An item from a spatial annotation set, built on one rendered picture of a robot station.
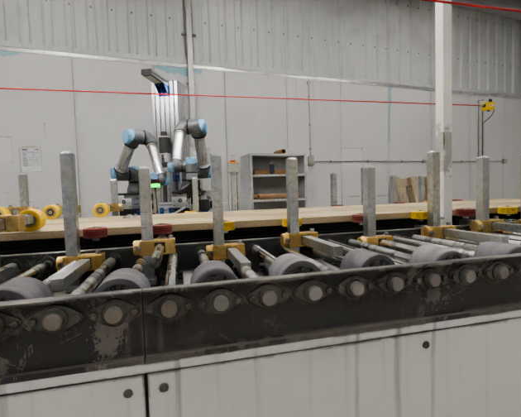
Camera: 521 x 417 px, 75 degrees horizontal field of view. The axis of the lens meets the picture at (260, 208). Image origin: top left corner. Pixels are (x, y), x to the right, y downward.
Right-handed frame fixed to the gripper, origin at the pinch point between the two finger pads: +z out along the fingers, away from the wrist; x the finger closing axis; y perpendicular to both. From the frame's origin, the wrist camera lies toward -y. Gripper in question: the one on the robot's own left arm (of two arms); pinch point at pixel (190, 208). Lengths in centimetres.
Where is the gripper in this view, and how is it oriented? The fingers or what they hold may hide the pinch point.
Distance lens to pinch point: 237.1
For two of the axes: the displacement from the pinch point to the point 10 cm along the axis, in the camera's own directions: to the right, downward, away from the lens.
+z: 0.3, 10.0, 0.5
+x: -5.6, -0.3, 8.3
